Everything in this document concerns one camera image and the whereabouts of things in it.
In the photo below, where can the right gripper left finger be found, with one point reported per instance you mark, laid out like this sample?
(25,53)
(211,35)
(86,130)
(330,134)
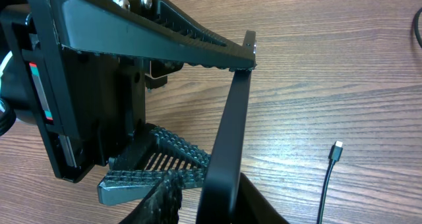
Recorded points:
(161,204)

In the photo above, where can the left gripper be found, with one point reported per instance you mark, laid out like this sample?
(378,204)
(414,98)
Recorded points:
(86,105)

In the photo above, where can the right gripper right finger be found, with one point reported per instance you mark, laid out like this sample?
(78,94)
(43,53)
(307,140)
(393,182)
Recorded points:
(252,207)

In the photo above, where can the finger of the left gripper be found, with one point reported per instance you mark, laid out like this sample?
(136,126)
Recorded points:
(152,29)
(145,161)

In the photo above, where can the Samsung Galaxy smartphone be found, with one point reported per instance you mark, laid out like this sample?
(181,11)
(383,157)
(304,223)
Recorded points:
(219,192)

